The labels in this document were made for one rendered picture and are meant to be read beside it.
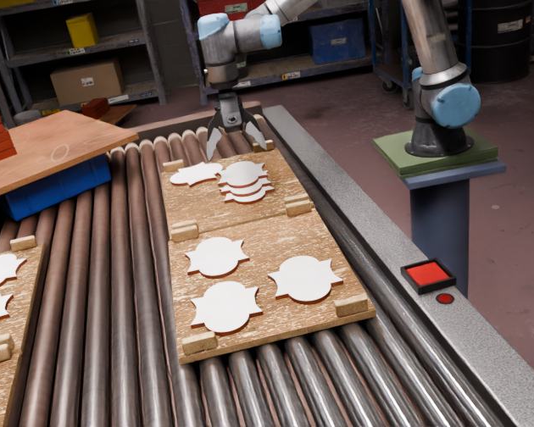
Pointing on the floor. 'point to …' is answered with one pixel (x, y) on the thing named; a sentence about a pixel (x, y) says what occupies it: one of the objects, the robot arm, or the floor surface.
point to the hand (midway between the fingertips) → (237, 157)
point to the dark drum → (497, 39)
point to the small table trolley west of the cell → (394, 77)
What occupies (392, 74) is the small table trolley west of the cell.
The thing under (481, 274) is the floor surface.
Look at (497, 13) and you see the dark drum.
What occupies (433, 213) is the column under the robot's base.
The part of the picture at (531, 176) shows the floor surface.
